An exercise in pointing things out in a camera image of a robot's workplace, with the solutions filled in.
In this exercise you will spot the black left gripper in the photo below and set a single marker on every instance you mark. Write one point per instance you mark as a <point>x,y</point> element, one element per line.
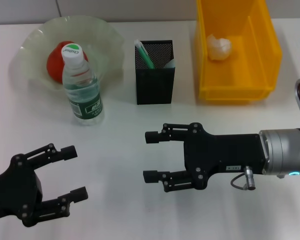
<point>15,197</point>

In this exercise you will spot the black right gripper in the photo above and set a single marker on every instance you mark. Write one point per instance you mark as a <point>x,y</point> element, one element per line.
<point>227,152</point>

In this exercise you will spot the clear green-label water bottle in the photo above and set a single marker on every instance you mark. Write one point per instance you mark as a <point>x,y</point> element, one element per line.
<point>86,102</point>

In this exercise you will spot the grey pen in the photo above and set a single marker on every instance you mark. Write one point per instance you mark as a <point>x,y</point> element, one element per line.
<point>170,64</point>

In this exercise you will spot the mint green pen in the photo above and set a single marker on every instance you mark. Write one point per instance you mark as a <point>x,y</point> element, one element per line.
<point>146,56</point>

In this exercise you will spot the white paper ball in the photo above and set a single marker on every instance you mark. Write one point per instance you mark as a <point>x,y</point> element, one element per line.
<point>220,48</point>

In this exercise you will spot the black mesh pen holder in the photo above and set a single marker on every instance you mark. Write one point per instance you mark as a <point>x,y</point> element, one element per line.
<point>153,85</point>

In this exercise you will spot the pale green glass fruit plate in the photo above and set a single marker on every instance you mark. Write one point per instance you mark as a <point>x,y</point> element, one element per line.
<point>102,45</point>

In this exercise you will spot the yellow plastic bin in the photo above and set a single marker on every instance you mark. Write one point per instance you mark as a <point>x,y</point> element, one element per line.
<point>252,75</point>

